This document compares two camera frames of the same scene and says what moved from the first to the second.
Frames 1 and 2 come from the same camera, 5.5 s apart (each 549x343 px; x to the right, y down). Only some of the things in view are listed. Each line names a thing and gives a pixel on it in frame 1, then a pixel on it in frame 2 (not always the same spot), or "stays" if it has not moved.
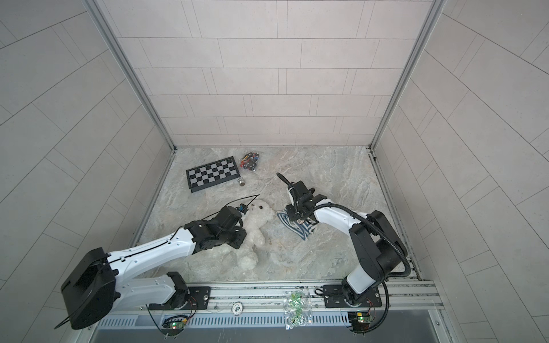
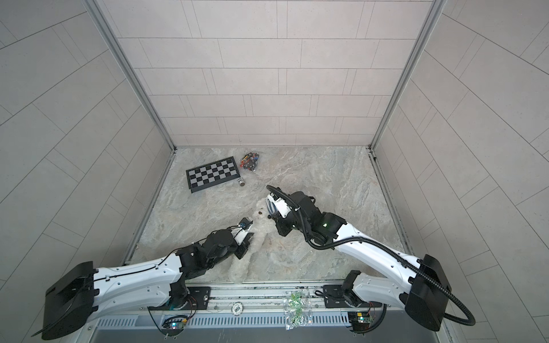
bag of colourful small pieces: (250, 161) stays
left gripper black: (236, 216) → (242, 247)
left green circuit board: (173, 326) stays
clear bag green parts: (297, 304) stays
